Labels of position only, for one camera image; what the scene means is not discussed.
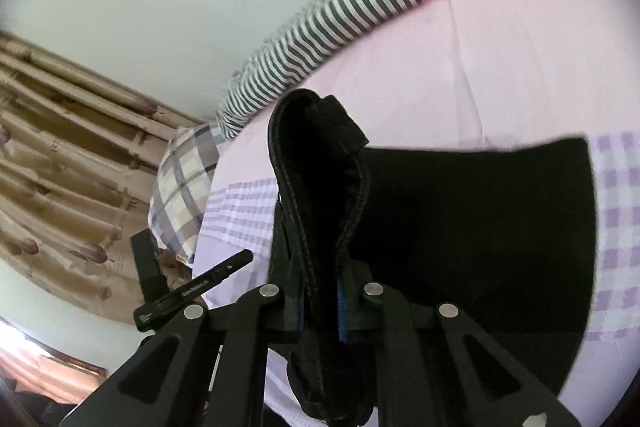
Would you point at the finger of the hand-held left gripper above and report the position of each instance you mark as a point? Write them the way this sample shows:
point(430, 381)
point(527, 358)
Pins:
point(149, 264)
point(200, 287)

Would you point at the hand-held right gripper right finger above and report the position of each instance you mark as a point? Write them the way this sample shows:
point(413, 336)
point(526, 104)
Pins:
point(341, 309)

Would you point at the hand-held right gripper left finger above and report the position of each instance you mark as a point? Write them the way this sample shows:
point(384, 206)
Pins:
point(286, 289)

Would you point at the brown floral curtain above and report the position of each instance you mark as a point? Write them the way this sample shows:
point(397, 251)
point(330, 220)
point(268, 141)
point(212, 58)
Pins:
point(60, 182)

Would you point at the plaid pillow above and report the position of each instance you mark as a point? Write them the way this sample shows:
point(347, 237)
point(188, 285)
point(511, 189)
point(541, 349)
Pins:
point(185, 187)

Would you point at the black pants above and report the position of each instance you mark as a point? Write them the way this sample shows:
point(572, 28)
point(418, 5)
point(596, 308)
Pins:
point(475, 232)

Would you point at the pink purple bed sheet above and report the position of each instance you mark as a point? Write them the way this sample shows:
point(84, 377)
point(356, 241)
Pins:
point(425, 82)

